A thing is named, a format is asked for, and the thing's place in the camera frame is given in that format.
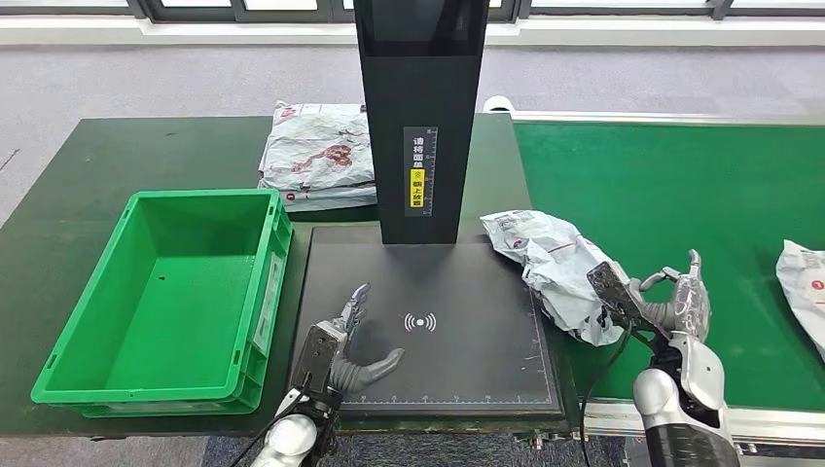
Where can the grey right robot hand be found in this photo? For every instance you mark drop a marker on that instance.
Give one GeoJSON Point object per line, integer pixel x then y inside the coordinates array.
{"type": "Point", "coordinates": [689, 309]}

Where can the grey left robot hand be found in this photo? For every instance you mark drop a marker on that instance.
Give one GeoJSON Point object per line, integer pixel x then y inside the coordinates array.
{"type": "Point", "coordinates": [364, 374]}

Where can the grey parcel large black letters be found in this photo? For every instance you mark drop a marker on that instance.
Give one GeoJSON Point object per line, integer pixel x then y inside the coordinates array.
{"type": "Point", "coordinates": [806, 283]}

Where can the grey poly parcel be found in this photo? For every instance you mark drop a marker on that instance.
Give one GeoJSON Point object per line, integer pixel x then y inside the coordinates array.
{"type": "Point", "coordinates": [548, 271]}

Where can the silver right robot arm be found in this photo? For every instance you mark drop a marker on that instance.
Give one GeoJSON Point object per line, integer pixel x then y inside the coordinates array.
{"type": "Point", "coordinates": [677, 412]}

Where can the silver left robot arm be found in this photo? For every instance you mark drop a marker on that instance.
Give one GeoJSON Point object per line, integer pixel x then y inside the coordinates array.
{"type": "Point", "coordinates": [290, 441]}

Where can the green conveyor belt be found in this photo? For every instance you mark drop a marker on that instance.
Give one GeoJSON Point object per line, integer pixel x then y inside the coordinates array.
{"type": "Point", "coordinates": [677, 187]}

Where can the flat grey parcel red dot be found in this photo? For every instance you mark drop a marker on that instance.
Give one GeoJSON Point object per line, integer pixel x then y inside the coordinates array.
{"type": "Point", "coordinates": [329, 201]}

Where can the flat grey parcel red print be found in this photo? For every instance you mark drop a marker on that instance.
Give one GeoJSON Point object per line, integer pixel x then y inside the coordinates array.
{"type": "Point", "coordinates": [316, 142]}

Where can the black inbound scanner machine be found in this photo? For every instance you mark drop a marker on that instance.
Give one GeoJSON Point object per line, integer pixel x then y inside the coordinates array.
{"type": "Point", "coordinates": [419, 96]}

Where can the green plastic crate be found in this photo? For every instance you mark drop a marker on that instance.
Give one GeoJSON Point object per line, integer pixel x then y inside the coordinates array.
{"type": "Point", "coordinates": [174, 309]}

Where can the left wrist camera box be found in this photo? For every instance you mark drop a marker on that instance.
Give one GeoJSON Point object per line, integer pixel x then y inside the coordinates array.
{"type": "Point", "coordinates": [316, 354]}

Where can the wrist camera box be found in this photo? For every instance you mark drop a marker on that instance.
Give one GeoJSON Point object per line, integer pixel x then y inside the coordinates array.
{"type": "Point", "coordinates": [316, 354]}
{"type": "Point", "coordinates": [609, 287]}

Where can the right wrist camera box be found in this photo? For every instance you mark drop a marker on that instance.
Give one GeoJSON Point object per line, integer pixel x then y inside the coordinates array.
{"type": "Point", "coordinates": [609, 287]}

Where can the aluminium conveyor frame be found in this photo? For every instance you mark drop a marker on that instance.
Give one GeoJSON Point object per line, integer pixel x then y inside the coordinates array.
{"type": "Point", "coordinates": [786, 422]}

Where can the dark window frame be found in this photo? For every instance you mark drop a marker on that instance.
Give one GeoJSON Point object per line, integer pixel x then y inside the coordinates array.
{"type": "Point", "coordinates": [148, 10]}

